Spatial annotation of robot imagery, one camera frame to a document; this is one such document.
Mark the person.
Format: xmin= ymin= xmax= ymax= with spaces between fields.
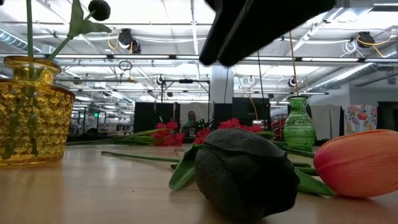
xmin=182 ymin=110 xmax=201 ymax=138

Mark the floral patterned cloth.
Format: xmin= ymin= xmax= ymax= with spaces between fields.
xmin=341 ymin=104 xmax=379 ymax=135

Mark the black artificial tulip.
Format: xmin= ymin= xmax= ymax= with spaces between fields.
xmin=45 ymin=0 xmax=113 ymax=62
xmin=169 ymin=128 xmax=302 ymax=223

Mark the long ceiling light strip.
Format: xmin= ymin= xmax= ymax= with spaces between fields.
xmin=43 ymin=54 xmax=398 ymax=63

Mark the black partition panel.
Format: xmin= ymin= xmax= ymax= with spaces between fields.
xmin=133 ymin=101 xmax=181 ymax=138
xmin=213 ymin=96 xmax=271 ymax=131

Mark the black ceiling cable reel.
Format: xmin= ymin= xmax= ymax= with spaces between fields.
xmin=356 ymin=30 xmax=376 ymax=49
xmin=118 ymin=27 xmax=142 ymax=54

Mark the black hanging cable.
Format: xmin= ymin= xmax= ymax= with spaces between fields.
xmin=256 ymin=49 xmax=265 ymax=100
xmin=223 ymin=66 xmax=231 ymax=104

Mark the yellow extension cord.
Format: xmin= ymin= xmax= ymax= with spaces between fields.
xmin=288 ymin=30 xmax=300 ymax=96

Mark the silver ventilation duct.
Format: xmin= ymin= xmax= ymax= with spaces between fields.
xmin=306 ymin=43 xmax=398 ymax=93

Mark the white pillar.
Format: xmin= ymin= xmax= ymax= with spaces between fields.
xmin=210 ymin=65 xmax=234 ymax=105

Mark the white hanging cloth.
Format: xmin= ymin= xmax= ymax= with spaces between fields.
xmin=310 ymin=104 xmax=341 ymax=141

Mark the yellow glass vase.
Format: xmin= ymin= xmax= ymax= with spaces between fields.
xmin=0 ymin=55 xmax=76 ymax=167

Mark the green glass vase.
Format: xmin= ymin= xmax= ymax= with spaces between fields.
xmin=283 ymin=95 xmax=317 ymax=151

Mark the black metal gantry frame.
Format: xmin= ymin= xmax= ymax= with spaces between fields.
xmin=160 ymin=78 xmax=211 ymax=138

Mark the red flower bunch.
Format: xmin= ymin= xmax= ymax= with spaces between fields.
xmin=67 ymin=119 xmax=187 ymax=147
xmin=192 ymin=117 xmax=276 ymax=146

